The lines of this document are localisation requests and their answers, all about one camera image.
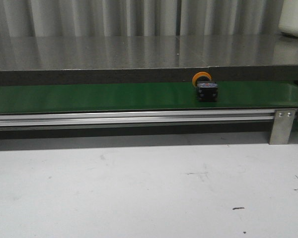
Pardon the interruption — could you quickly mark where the grey pleated curtain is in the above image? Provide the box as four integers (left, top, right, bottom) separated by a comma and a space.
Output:
0, 0, 283, 37

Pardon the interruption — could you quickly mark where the steel conveyor support bracket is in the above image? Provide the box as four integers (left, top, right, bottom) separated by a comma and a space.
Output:
269, 109, 296, 145

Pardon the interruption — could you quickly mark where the orange push button switch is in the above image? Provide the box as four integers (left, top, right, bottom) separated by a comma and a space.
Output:
192, 71, 218, 102

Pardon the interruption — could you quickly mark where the aluminium conveyor side rail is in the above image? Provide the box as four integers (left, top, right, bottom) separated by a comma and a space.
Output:
0, 109, 275, 127

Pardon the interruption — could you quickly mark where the dark grey stone counter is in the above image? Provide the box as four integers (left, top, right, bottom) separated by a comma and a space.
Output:
0, 34, 298, 86

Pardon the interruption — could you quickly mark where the green conveyor belt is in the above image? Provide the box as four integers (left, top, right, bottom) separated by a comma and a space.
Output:
0, 81, 298, 115

